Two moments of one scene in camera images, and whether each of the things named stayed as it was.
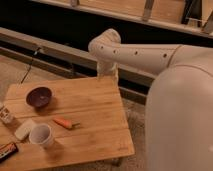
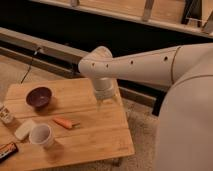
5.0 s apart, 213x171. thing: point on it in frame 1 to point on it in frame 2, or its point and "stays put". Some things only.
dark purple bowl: (39, 96) stays put
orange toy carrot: (66, 123) stays put
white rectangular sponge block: (23, 131) stays put
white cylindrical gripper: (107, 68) to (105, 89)
